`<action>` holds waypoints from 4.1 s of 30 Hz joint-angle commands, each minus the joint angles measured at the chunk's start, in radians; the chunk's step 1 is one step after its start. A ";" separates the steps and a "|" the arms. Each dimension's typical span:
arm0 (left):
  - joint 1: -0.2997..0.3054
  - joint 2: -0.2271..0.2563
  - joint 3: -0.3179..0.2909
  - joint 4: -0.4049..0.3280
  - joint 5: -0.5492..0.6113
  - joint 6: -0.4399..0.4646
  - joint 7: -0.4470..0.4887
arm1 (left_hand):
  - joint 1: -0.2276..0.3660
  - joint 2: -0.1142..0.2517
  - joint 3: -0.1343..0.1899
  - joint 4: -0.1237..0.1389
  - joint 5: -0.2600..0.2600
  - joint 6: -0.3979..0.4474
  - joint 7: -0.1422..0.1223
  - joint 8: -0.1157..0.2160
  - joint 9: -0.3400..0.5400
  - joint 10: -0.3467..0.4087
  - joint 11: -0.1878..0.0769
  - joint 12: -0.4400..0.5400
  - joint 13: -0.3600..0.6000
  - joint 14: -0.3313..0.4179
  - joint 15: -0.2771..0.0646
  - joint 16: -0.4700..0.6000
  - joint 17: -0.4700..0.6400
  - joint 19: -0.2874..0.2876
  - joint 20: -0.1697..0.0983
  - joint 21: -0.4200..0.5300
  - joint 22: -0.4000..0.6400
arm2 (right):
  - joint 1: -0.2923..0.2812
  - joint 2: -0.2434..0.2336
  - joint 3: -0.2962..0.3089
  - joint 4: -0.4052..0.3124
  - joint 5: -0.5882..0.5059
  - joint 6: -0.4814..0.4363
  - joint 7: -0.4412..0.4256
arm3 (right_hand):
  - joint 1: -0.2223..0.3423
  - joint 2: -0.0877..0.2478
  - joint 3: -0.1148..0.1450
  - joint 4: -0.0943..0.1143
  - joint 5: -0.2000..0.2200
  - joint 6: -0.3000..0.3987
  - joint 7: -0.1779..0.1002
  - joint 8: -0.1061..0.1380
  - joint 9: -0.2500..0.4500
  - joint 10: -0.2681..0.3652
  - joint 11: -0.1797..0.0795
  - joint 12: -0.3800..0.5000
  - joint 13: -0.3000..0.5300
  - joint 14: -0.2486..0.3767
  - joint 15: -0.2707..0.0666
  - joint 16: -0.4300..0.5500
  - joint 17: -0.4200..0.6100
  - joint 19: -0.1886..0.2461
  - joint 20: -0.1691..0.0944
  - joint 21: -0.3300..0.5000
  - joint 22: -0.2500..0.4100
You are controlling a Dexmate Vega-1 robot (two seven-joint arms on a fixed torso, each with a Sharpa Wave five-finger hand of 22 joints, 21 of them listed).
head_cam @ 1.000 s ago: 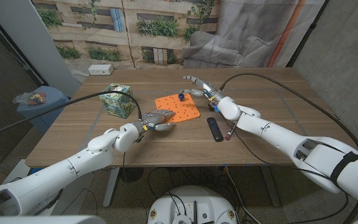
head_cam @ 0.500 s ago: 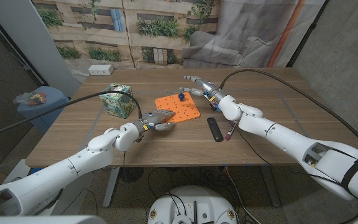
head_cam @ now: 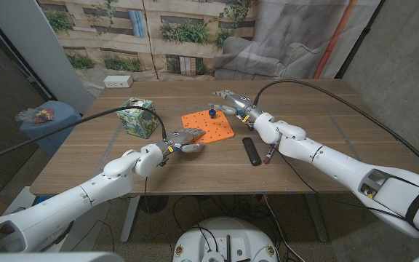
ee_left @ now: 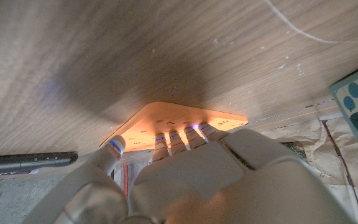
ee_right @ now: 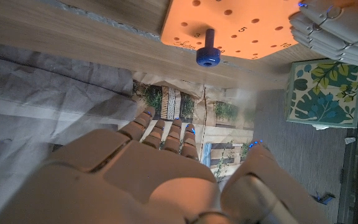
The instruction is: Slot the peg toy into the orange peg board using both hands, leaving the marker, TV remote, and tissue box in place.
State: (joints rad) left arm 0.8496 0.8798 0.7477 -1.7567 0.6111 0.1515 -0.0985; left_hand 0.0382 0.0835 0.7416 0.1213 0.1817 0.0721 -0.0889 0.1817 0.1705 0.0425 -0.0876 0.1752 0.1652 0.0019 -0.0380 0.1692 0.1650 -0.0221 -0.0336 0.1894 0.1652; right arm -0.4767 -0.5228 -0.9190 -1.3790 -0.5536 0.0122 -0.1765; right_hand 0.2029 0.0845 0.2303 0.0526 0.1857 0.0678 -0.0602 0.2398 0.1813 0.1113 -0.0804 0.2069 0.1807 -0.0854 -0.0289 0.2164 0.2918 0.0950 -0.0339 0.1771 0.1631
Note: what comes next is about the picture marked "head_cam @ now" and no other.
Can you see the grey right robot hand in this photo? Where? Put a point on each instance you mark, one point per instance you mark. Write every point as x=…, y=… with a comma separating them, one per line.
x=244, y=105

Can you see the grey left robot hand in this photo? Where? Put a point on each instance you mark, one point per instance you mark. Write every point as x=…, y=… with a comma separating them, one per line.
x=182, y=139

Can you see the blue peg toy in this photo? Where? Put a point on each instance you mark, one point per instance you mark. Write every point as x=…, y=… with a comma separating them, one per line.
x=212, y=113

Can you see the orange peg board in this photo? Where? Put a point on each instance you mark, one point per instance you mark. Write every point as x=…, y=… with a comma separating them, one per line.
x=213, y=129

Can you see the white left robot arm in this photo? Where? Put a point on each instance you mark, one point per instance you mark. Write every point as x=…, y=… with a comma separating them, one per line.
x=86, y=196

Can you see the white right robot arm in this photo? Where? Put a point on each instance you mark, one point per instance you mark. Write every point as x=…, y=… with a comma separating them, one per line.
x=340, y=163

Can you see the black TV remote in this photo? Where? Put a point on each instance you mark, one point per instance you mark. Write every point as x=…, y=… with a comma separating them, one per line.
x=251, y=151

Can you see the floral tissue box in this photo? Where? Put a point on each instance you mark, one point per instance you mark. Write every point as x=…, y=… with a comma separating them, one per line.
x=136, y=116

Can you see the red marker white cap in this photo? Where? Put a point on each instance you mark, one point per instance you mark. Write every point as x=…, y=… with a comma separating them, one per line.
x=268, y=157

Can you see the round black floor fan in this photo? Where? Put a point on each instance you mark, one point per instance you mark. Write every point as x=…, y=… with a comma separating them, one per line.
x=153, y=203

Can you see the printed fabric backdrop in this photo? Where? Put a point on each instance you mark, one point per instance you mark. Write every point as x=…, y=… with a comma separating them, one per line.
x=195, y=36

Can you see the white power strip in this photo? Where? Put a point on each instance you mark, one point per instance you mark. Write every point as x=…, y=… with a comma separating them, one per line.
x=118, y=81

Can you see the grey table leg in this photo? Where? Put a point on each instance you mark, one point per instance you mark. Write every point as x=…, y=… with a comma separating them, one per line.
x=316, y=218
x=129, y=218

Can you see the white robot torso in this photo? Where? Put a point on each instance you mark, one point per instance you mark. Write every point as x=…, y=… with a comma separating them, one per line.
x=227, y=233

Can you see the blue round stool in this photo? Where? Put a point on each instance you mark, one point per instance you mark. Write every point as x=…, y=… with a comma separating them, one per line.
x=53, y=131

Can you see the black backdrop stand pole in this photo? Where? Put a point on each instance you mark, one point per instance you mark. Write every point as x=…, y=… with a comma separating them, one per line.
x=358, y=40

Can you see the plastic bag colourful toys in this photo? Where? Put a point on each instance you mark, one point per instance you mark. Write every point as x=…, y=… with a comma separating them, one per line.
x=38, y=114

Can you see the white robot head rim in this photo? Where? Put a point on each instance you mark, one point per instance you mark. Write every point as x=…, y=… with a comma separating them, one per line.
x=49, y=257

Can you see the white wall panel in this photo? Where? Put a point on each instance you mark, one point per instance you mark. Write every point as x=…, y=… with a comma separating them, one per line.
x=31, y=36

